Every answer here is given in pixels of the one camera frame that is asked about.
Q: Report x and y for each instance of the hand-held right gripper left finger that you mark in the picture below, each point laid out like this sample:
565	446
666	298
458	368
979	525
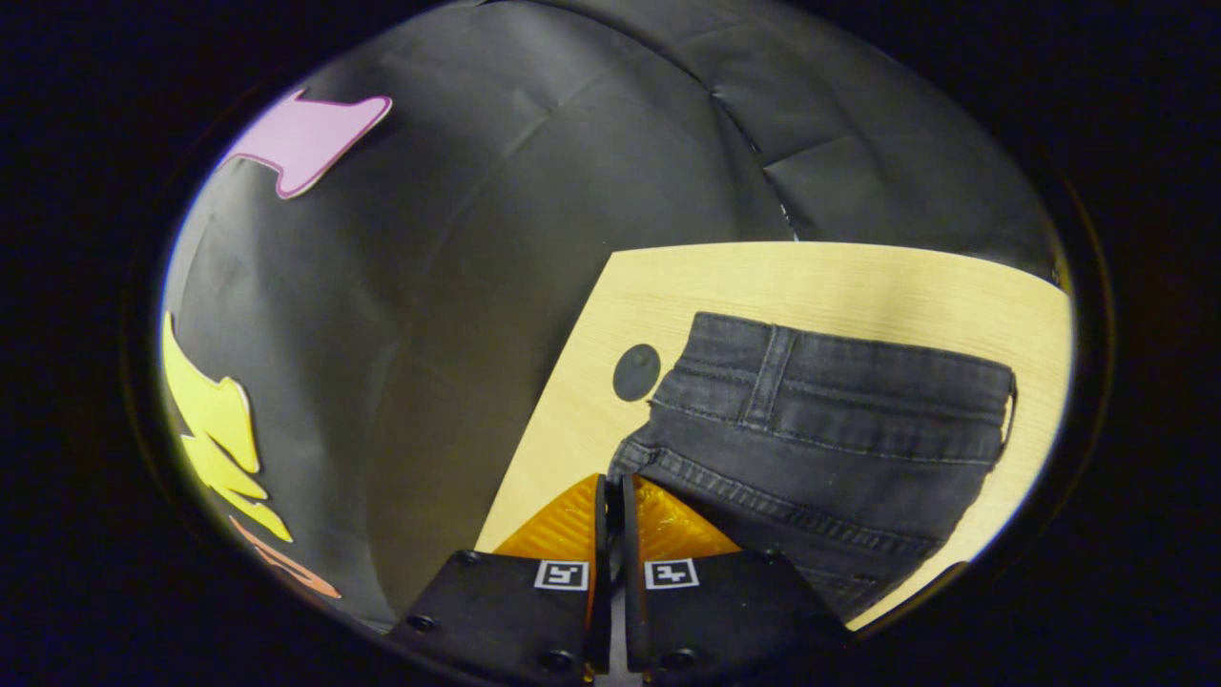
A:
601	620

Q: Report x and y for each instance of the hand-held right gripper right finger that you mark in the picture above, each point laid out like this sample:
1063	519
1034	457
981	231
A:
634	620

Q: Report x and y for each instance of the black denim jeans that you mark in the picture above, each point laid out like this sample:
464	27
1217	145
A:
811	448

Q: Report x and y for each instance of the black backdrop cloth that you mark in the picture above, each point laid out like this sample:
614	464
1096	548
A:
477	239

